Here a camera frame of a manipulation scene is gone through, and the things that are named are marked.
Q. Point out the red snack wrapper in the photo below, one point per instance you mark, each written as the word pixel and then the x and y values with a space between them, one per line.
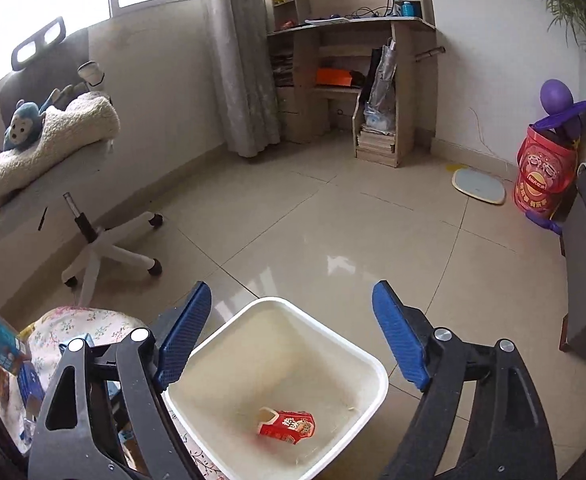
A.
pixel 286 426

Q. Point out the white plastic trash bin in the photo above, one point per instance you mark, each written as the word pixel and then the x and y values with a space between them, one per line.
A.
pixel 272 354

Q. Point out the wooden computer desk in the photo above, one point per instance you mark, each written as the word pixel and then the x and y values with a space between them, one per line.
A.
pixel 365 67

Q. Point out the blue toothpaste box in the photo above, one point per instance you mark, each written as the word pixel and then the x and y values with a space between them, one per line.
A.
pixel 31 390

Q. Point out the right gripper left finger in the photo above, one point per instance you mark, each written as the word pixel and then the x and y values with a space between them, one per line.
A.
pixel 183 334

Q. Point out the grey window curtain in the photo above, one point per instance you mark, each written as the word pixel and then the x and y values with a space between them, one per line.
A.
pixel 246 93

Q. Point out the cream fluffy blanket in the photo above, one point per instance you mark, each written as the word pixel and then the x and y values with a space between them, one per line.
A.
pixel 88 119

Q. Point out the bathroom scale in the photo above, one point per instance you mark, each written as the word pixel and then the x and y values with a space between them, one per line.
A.
pixel 480 186

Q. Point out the floral tablecloth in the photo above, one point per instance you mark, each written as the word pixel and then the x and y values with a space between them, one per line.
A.
pixel 83 339

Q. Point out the grey office chair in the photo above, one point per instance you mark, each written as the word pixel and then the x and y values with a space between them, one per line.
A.
pixel 49 62

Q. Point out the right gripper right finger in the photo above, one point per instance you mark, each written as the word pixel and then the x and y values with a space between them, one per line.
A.
pixel 508 436

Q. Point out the blue monkey plush toy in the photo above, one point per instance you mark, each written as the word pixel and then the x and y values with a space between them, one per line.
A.
pixel 27 123

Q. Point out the purple balloon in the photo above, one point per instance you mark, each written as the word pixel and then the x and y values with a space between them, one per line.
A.
pixel 555 96

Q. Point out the red printed bucket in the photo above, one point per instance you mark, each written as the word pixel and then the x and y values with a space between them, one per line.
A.
pixel 545 171

